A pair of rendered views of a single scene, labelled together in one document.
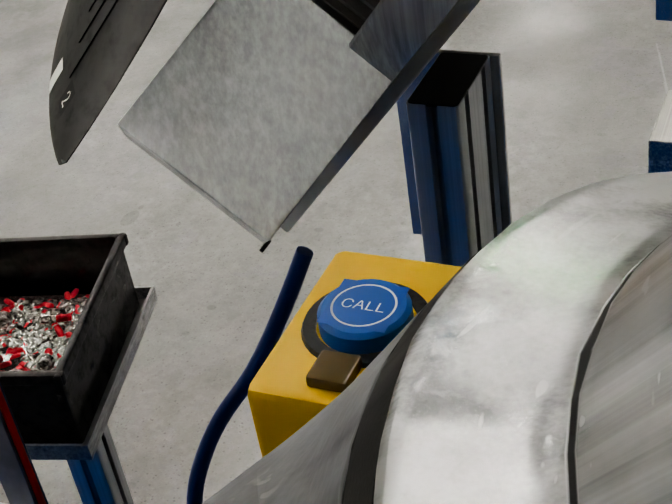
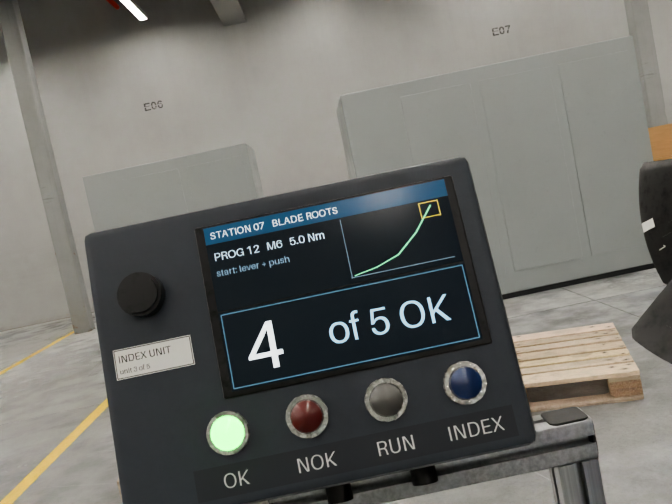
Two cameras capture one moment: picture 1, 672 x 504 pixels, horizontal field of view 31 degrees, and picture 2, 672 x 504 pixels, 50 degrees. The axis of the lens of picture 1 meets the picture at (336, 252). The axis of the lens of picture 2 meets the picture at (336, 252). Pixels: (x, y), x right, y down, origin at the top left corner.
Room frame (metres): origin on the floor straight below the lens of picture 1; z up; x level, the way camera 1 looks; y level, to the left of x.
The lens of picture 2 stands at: (0.40, 1.05, 1.25)
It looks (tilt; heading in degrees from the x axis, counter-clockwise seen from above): 5 degrees down; 331
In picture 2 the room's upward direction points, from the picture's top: 12 degrees counter-clockwise
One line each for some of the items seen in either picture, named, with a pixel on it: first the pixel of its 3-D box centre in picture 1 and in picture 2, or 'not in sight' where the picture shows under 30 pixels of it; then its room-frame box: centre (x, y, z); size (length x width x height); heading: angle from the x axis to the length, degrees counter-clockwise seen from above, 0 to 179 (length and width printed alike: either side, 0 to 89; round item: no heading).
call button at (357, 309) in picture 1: (365, 317); not in sight; (0.40, -0.01, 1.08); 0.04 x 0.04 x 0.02
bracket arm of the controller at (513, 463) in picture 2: not in sight; (430, 465); (0.82, 0.77, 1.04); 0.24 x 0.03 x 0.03; 61
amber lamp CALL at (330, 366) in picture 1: (334, 371); not in sight; (0.37, 0.01, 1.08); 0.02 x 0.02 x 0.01; 61
